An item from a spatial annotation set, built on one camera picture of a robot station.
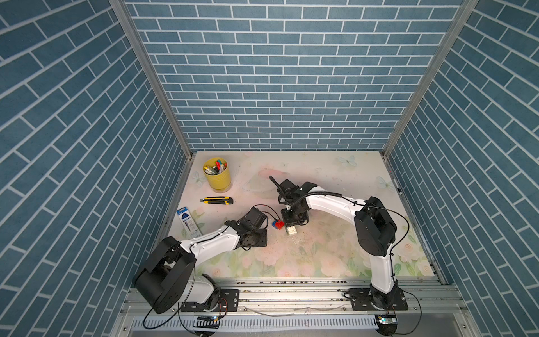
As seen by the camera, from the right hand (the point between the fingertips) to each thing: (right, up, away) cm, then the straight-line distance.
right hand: (288, 225), depth 89 cm
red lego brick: (-4, +1, -1) cm, 4 cm away
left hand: (-9, -6, -2) cm, 11 cm away
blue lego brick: (-6, 0, +1) cm, 6 cm away
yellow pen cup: (-34, +23, +10) cm, 42 cm away
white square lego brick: (+1, -1, -5) cm, 5 cm away
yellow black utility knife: (-34, +10, +11) cm, 37 cm away
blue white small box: (-43, +1, +2) cm, 43 cm away
